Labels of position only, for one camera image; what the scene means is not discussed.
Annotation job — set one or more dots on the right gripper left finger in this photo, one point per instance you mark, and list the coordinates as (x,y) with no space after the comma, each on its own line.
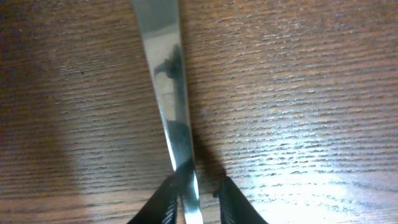
(161,208)

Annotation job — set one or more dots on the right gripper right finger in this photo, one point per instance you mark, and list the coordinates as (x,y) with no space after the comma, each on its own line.
(234,206)

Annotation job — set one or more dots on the large steel spoon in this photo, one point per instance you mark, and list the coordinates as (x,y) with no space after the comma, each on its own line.
(160,30)

